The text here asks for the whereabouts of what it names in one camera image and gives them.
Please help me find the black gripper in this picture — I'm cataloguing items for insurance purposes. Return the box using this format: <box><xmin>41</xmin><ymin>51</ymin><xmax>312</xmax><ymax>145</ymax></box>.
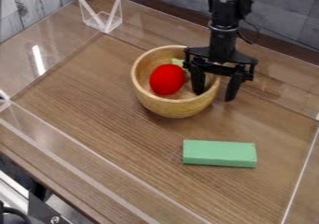
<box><xmin>183</xmin><ymin>47</ymin><xmax>258</xmax><ymax>102</ymax></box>

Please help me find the green stick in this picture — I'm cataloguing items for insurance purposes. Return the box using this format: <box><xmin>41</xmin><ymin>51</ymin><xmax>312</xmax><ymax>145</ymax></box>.
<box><xmin>171</xmin><ymin>58</ymin><xmax>184</xmax><ymax>68</ymax></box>

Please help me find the light wooden bowl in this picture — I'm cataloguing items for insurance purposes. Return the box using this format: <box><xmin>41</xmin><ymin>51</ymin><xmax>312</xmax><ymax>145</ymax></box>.
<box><xmin>131</xmin><ymin>45</ymin><xmax>220</xmax><ymax>119</ymax></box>

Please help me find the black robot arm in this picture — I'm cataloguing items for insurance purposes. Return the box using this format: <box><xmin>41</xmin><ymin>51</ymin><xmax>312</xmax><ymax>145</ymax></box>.
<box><xmin>183</xmin><ymin>0</ymin><xmax>258</xmax><ymax>102</ymax></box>

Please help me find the red ball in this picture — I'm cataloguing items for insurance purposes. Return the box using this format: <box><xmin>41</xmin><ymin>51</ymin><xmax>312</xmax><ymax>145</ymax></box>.
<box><xmin>150</xmin><ymin>63</ymin><xmax>186</xmax><ymax>95</ymax></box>

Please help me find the green rectangular block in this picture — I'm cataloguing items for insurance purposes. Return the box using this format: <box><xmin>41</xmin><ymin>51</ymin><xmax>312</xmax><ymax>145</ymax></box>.
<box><xmin>182</xmin><ymin>140</ymin><xmax>258</xmax><ymax>168</ymax></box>

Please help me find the clear acrylic corner bracket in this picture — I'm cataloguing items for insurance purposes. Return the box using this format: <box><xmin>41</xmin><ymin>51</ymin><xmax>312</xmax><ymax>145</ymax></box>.
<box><xmin>79</xmin><ymin>0</ymin><xmax>121</xmax><ymax>34</ymax></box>

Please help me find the clear acrylic tray wall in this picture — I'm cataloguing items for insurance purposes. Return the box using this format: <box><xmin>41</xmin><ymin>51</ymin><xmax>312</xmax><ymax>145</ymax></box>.
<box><xmin>0</xmin><ymin>92</ymin><xmax>210</xmax><ymax>224</ymax></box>

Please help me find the black metal table bracket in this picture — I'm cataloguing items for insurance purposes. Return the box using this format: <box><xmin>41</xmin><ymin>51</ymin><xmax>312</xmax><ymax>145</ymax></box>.
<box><xmin>28</xmin><ymin>193</ymin><xmax>72</xmax><ymax>224</ymax></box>

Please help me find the black cable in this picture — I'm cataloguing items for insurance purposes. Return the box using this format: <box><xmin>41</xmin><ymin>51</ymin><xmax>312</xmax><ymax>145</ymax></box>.
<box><xmin>0</xmin><ymin>206</ymin><xmax>35</xmax><ymax>224</ymax></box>

